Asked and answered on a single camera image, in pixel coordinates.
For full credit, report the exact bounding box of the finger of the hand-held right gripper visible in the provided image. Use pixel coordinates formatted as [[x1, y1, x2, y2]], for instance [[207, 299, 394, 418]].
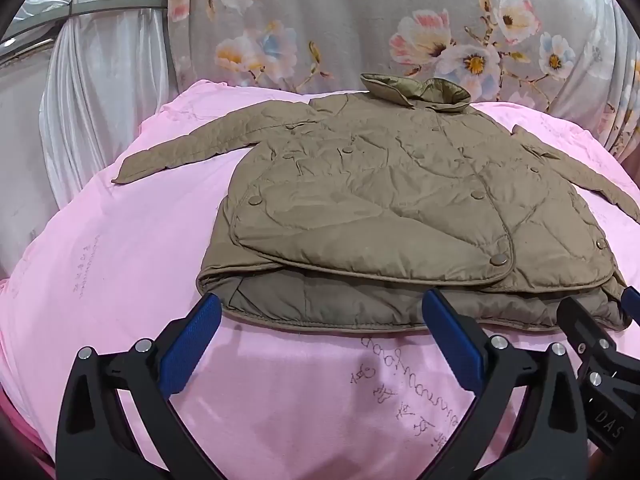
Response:
[[622, 285, 640, 322], [556, 297, 619, 362]]

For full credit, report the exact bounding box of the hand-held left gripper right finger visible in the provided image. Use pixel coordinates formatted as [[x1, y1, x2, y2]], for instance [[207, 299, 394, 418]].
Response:
[[421, 287, 589, 480]]

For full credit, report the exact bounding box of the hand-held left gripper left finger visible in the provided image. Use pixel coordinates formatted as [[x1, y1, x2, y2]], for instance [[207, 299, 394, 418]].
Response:
[[54, 291, 223, 480]]

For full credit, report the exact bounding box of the olive quilted jacket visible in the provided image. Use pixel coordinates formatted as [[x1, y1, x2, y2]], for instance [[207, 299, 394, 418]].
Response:
[[111, 73, 640, 333]]

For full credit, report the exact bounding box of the pink printed bed sheet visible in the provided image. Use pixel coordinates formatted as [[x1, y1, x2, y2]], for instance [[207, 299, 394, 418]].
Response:
[[0, 79, 640, 480]]

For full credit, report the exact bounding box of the white satin curtain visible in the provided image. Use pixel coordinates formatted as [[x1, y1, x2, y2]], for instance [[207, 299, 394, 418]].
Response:
[[0, 0, 173, 278]]

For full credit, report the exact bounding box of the grey floral curtain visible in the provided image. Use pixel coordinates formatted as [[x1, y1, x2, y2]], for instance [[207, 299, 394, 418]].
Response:
[[167, 0, 640, 163]]

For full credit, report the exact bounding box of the grey metal rail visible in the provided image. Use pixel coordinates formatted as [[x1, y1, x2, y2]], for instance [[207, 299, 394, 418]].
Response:
[[0, 0, 168, 46]]

